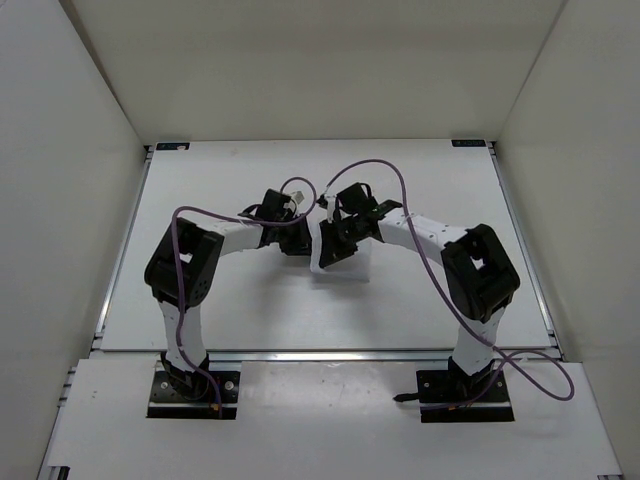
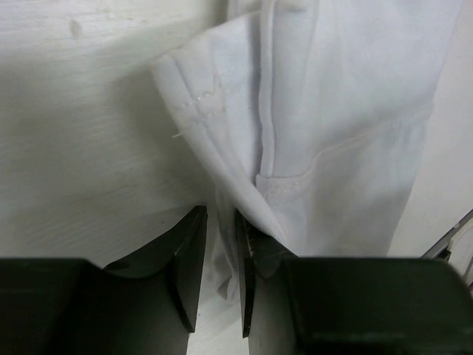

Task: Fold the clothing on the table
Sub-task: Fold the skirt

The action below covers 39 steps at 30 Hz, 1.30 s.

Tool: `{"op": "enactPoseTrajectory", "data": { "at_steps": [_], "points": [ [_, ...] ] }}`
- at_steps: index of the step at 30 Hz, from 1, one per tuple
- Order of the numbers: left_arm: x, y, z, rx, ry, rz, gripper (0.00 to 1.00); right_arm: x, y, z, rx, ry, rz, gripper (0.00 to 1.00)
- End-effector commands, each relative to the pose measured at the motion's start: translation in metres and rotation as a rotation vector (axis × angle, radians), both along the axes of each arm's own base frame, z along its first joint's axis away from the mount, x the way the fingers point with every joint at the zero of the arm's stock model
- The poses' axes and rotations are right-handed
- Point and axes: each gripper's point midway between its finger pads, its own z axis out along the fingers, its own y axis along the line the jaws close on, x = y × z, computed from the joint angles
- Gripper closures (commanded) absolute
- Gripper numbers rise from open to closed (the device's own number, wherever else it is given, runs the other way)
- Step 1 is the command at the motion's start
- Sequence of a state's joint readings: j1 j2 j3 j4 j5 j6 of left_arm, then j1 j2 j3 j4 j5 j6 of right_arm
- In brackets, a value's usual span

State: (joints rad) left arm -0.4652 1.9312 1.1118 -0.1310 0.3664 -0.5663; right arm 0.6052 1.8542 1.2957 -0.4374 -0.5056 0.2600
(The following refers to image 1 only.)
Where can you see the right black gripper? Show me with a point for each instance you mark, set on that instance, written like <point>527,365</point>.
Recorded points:
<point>332,249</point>

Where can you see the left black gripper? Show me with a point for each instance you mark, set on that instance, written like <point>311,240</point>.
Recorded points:
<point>302,244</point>

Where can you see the white skirt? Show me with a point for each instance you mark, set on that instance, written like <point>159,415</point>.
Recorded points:
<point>353,268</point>

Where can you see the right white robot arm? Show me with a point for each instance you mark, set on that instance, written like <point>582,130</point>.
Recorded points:
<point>480,276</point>

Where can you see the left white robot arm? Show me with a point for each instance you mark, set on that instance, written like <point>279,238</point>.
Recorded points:
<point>181,270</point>

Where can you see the right blue corner label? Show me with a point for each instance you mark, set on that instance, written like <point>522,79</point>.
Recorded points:
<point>468,143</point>

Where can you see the blue corner label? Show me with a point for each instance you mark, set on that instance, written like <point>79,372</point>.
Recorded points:
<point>172,146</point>
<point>468,143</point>

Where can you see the left blue corner label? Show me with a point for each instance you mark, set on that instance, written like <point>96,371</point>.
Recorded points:
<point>172,146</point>

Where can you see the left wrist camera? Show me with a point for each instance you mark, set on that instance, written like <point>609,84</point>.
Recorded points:
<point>297,197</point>

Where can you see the aluminium table rail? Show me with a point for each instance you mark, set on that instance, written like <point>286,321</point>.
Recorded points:
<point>401,355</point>

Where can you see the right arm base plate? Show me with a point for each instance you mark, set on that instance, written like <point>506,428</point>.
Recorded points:
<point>451,396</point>

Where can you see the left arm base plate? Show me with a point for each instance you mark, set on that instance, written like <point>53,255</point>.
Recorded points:
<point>168,400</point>

